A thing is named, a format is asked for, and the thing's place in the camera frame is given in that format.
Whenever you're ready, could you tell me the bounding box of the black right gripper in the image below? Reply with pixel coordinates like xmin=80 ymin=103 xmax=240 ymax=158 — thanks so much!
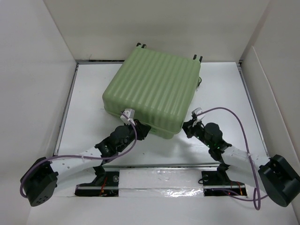
xmin=179 ymin=119 xmax=212 ymax=149

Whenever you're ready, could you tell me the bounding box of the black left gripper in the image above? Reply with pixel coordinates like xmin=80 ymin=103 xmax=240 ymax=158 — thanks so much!
xmin=117 ymin=119 xmax=150 ymax=152

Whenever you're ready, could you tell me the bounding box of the green hard-shell suitcase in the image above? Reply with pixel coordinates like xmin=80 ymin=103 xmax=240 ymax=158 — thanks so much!
xmin=102 ymin=43 xmax=203 ymax=139

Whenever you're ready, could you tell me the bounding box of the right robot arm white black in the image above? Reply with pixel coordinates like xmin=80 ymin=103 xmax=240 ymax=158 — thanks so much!
xmin=182 ymin=120 xmax=300 ymax=207

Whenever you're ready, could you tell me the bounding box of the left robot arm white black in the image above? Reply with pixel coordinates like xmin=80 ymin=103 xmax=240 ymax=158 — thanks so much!
xmin=19 ymin=120 xmax=150 ymax=207

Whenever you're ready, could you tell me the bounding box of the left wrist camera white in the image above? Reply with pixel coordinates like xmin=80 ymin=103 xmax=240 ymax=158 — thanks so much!
xmin=120 ymin=108 xmax=135 ymax=125

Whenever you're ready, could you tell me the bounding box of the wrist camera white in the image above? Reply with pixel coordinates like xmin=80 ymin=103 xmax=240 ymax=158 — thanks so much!
xmin=120 ymin=108 xmax=135 ymax=125
xmin=192 ymin=107 xmax=205 ymax=122

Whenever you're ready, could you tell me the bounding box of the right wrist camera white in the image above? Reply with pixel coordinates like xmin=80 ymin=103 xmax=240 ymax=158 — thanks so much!
xmin=192 ymin=107 xmax=205 ymax=122

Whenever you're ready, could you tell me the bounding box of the metal base rail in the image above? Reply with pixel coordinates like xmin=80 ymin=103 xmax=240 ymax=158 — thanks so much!
xmin=31 ymin=164 xmax=249 ymax=199

